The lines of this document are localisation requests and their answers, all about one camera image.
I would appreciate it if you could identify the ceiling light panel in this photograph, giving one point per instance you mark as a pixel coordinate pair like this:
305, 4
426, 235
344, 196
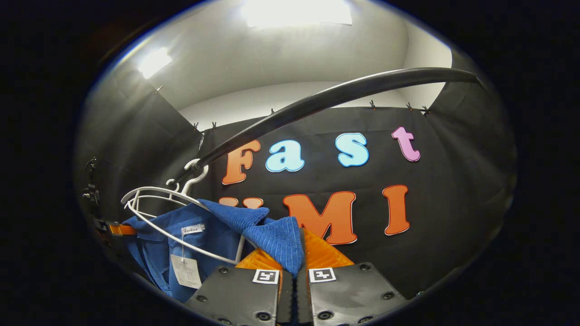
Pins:
155, 62
294, 11

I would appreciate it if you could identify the white clothes hanger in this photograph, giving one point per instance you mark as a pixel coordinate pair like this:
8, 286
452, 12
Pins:
195, 174
158, 197

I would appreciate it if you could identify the white paper hang tag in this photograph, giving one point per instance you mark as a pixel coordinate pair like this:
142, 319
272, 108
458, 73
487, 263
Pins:
186, 271

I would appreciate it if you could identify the black backdrop cloth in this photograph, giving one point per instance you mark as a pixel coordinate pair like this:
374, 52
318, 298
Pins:
453, 203

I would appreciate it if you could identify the row of backdrop clips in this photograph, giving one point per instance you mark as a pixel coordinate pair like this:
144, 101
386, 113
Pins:
372, 104

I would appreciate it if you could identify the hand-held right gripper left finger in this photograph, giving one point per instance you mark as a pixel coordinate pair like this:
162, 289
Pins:
235, 294

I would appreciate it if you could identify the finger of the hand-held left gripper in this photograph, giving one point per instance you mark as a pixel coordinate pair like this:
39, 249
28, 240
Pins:
122, 229

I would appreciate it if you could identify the black clothes rack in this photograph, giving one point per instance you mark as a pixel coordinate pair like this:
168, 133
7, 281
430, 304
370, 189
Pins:
317, 102

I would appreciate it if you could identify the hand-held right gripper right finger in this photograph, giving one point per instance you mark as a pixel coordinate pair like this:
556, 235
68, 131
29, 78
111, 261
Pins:
349, 294

